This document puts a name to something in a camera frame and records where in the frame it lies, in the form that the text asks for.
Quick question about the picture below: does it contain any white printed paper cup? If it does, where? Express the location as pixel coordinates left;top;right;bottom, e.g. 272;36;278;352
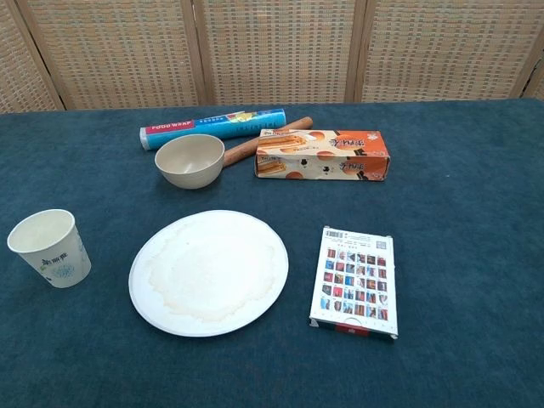
6;208;93;289

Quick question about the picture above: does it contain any blue felt table cover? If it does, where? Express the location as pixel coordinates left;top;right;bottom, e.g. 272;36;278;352
0;98;544;408

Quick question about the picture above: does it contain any white box with picture grid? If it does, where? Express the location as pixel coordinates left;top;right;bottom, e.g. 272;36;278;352
309;225;400;342

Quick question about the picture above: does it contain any wooden rolling pin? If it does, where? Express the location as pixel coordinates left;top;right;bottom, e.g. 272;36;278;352
224;116;315;168

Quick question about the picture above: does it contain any woven bamboo folding screen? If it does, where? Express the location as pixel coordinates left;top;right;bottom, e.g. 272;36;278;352
0;0;544;115

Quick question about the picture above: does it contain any blue food wrap roll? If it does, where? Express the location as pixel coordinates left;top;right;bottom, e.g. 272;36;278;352
139;107;287;152

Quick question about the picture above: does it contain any orange biscuit box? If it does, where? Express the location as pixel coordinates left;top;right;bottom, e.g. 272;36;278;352
254;128;392;183

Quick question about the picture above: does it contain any small beige bowl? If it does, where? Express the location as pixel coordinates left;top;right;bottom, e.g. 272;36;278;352
154;133;226;190

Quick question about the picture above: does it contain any white round plate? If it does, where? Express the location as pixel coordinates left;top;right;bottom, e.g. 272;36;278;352
128;209;291;338

